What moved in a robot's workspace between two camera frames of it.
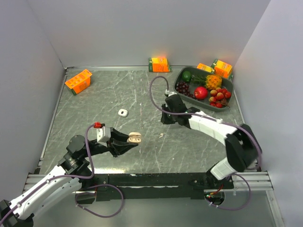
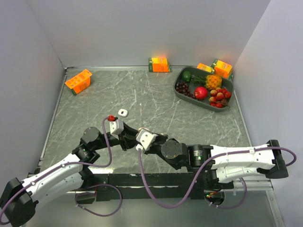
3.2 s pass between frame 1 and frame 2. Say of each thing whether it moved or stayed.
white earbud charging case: stayed
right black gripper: moved
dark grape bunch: stayed
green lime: stayed
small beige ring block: moved
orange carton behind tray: stayed
